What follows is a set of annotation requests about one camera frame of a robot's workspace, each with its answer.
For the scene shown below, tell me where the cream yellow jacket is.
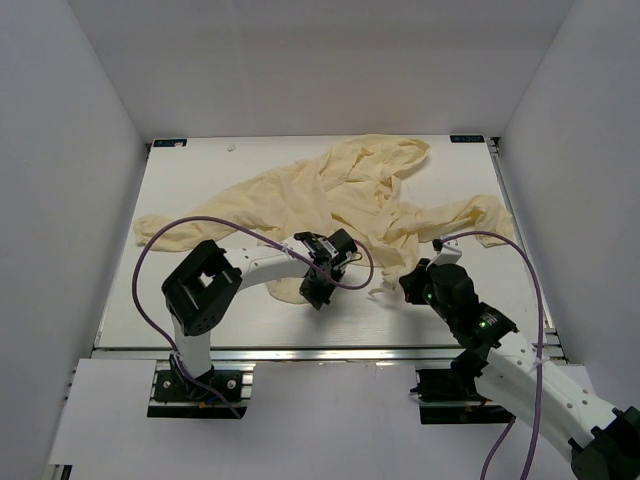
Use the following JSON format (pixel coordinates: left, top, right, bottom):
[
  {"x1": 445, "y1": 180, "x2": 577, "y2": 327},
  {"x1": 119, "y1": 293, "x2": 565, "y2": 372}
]
[{"x1": 133, "y1": 135, "x2": 514, "y2": 294}]

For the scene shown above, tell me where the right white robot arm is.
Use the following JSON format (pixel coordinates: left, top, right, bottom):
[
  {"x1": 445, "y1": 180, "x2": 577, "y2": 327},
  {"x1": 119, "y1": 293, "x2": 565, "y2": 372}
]
[{"x1": 399, "y1": 259, "x2": 639, "y2": 479}]

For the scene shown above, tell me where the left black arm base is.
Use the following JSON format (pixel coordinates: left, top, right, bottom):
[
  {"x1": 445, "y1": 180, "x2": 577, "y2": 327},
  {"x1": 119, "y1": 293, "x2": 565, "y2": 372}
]
[{"x1": 147, "y1": 362, "x2": 253, "y2": 420}]

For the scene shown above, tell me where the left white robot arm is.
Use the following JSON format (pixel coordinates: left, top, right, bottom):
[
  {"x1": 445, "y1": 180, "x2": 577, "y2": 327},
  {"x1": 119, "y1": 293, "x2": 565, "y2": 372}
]
[{"x1": 161, "y1": 229, "x2": 357, "y2": 399}]

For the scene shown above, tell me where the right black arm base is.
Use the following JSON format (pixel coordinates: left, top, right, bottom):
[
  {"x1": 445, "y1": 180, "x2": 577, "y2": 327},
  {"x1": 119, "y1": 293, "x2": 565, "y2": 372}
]
[{"x1": 410, "y1": 369, "x2": 512, "y2": 425}]

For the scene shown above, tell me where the right blue corner label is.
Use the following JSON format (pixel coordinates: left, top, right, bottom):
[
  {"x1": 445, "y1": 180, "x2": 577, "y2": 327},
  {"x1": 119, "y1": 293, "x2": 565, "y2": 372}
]
[{"x1": 449, "y1": 135, "x2": 485, "y2": 143}]

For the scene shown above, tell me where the blue corner label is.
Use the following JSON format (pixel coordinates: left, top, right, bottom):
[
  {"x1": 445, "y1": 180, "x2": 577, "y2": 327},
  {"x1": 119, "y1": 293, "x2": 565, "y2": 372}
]
[
  {"x1": 449, "y1": 135, "x2": 485, "y2": 143},
  {"x1": 152, "y1": 138, "x2": 187, "y2": 148}
]

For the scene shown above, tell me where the left blue corner label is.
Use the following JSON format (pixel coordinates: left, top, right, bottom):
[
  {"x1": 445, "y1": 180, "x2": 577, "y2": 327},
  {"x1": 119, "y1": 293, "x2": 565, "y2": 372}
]
[{"x1": 152, "y1": 138, "x2": 187, "y2": 148}]

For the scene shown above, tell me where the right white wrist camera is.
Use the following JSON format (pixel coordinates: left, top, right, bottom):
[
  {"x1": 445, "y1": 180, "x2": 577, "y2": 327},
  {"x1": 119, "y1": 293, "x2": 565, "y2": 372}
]
[{"x1": 430, "y1": 239, "x2": 462, "y2": 266}]

